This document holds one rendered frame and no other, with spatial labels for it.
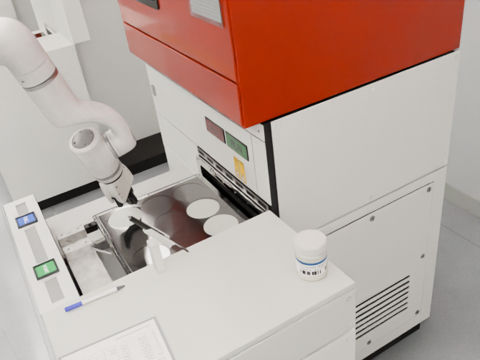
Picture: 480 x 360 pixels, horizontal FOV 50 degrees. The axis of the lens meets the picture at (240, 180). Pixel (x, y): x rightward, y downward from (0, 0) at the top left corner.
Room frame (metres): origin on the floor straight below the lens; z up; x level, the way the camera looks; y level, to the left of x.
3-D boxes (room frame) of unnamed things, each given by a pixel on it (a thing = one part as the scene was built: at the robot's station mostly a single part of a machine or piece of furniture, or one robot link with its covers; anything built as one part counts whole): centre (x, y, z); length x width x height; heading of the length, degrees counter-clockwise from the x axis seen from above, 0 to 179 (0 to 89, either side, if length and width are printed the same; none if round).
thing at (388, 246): (1.64, -0.21, 0.41); 0.82 x 0.71 x 0.82; 26
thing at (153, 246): (0.95, 0.21, 1.03); 0.06 x 0.04 x 0.13; 116
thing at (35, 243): (1.12, 0.57, 0.89); 0.55 x 0.09 x 0.14; 26
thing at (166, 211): (1.22, 0.22, 0.90); 0.34 x 0.34 x 0.01; 26
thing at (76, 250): (1.16, 0.48, 0.89); 0.08 x 0.03 x 0.03; 116
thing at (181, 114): (1.49, 0.10, 1.02); 0.82 x 0.03 x 0.40; 26
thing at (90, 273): (1.09, 0.45, 0.87); 0.36 x 0.08 x 0.03; 26
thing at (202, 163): (1.33, 0.03, 0.89); 0.44 x 0.02 x 0.10; 26
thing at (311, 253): (0.87, -0.13, 1.01); 0.07 x 0.07 x 0.10
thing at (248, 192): (1.33, 0.03, 0.96); 0.44 x 0.01 x 0.02; 26
